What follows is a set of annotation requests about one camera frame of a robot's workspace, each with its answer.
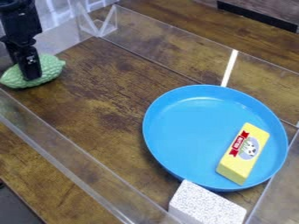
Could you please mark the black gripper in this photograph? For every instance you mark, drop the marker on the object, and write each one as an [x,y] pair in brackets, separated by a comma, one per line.
[22,25]

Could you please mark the green bumpy gourd toy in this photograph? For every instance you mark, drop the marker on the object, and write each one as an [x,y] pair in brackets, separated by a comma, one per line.
[52,66]

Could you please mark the blue round plastic tray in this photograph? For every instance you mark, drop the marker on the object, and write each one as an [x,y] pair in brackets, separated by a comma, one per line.
[190,126]

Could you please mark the black bar on far table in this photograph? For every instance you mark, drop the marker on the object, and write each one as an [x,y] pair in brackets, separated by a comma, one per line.
[258,17]

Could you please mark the yellow butter block toy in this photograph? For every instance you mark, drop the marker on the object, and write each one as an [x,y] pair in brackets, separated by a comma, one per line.
[240,157]

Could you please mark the white speckled foam block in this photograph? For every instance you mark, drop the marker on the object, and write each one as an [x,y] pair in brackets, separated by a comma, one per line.
[198,206]

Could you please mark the clear acrylic back wall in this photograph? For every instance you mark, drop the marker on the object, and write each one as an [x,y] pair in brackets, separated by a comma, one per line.
[195,57]

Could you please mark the clear acrylic wall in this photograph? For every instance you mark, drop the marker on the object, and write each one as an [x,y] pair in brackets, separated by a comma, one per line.
[195,57]
[127,204]

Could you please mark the clear acrylic front wall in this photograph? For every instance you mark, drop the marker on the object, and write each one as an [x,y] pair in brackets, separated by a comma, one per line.
[127,204]

